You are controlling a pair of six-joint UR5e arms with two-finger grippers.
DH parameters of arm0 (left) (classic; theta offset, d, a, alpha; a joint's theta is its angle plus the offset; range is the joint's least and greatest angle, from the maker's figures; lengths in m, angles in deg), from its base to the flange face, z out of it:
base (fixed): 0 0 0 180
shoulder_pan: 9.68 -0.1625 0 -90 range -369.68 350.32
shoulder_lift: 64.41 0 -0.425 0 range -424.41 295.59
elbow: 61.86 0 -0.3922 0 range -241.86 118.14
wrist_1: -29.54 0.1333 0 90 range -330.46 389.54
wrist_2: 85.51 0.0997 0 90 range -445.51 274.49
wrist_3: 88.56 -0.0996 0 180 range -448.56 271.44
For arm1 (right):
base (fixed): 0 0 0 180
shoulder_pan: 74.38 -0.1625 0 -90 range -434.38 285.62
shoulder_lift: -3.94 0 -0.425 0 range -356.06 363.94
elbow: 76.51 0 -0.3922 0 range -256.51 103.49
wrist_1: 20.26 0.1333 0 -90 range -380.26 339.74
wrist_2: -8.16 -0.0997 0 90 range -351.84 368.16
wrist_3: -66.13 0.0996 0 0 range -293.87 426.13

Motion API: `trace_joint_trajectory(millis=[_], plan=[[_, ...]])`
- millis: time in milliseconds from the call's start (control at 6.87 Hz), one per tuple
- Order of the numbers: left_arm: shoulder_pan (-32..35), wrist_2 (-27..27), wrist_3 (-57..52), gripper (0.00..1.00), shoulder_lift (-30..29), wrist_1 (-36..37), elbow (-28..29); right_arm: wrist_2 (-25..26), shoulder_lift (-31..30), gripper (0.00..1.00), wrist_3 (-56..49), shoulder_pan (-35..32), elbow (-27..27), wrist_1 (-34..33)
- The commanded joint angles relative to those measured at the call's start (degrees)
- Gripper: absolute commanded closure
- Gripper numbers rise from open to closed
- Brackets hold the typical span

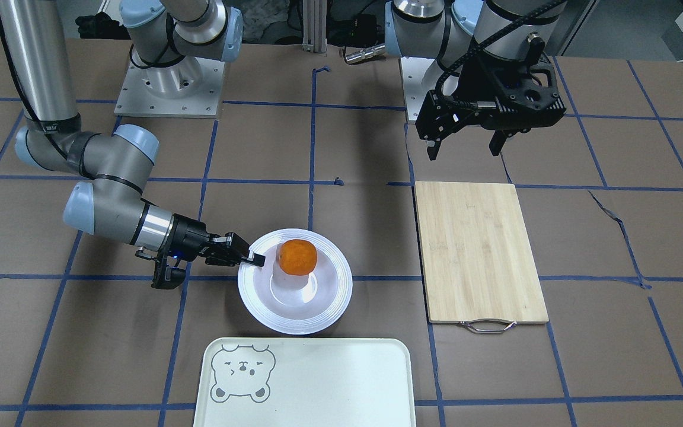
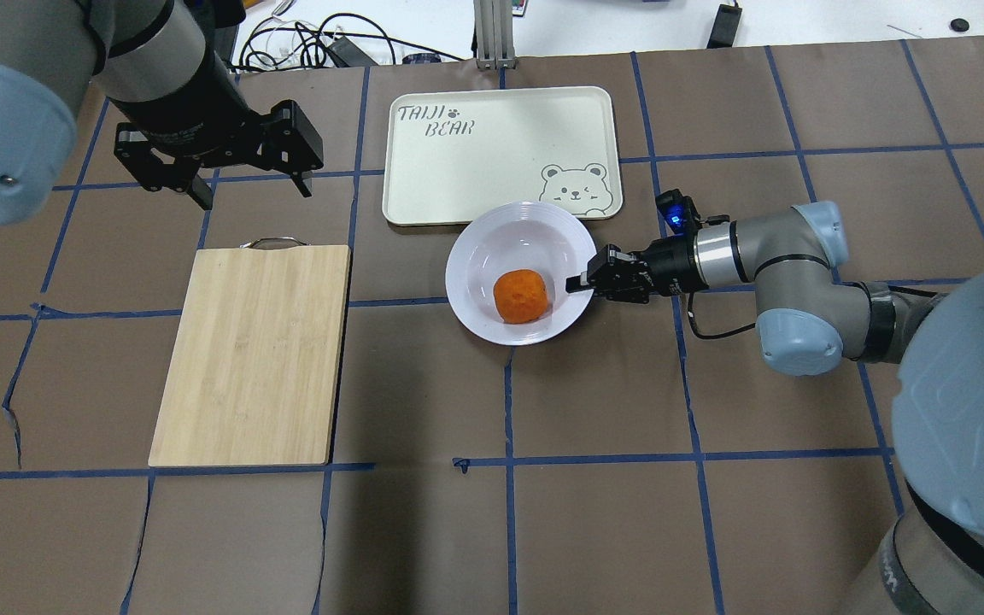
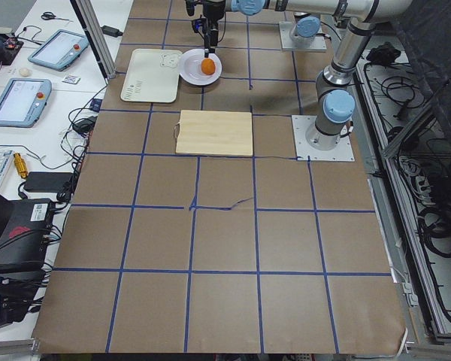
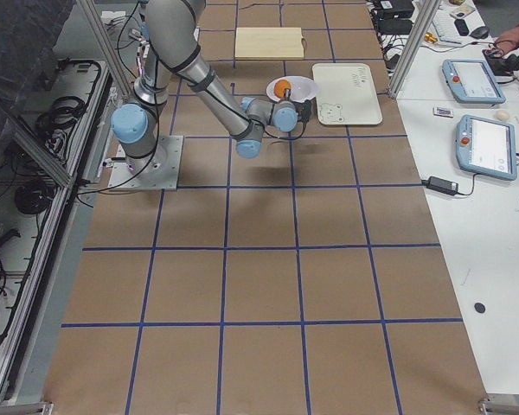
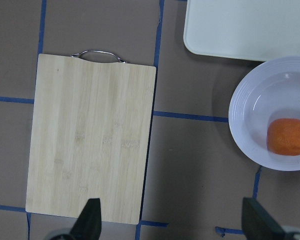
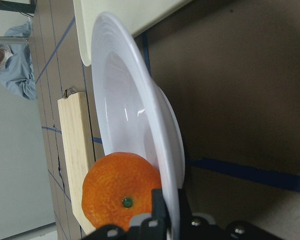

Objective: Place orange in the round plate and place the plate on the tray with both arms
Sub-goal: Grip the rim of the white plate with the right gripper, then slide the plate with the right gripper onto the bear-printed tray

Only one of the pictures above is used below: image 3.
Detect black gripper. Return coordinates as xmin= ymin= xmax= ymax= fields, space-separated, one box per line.
xmin=191 ymin=14 xmax=222 ymax=58

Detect orange fruit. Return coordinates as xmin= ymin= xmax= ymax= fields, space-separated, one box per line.
xmin=201 ymin=58 xmax=216 ymax=75

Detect white round plate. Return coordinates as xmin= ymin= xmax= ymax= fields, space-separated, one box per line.
xmin=179 ymin=49 xmax=222 ymax=86

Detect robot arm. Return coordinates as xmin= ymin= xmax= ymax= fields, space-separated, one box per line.
xmin=307 ymin=1 xmax=411 ymax=150
xmin=185 ymin=1 xmax=353 ymax=58

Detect cream bear tray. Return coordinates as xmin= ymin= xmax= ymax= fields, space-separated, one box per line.
xmin=120 ymin=49 xmax=182 ymax=104

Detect bamboo cutting board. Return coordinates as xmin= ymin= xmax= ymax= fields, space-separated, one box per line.
xmin=176 ymin=110 xmax=253 ymax=156

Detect black power adapter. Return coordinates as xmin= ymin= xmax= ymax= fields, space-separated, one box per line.
xmin=101 ymin=25 xmax=123 ymax=38

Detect far teach pendant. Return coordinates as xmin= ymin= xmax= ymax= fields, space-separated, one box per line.
xmin=28 ymin=29 xmax=89 ymax=71

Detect teach pendant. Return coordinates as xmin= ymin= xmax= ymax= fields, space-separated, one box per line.
xmin=28 ymin=29 xmax=89 ymax=71
xmin=0 ymin=78 xmax=52 ymax=128

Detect near teach pendant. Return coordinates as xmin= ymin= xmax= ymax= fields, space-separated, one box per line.
xmin=0 ymin=78 xmax=52 ymax=128

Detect black computer box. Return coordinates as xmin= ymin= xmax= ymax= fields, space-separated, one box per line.
xmin=0 ymin=196 xmax=54 ymax=274

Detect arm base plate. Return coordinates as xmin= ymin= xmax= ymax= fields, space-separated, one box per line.
xmin=292 ymin=115 xmax=355 ymax=162
xmin=279 ymin=21 xmax=327 ymax=53

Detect aluminium frame post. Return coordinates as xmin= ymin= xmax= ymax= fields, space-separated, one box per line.
xmin=70 ymin=0 xmax=117 ymax=80

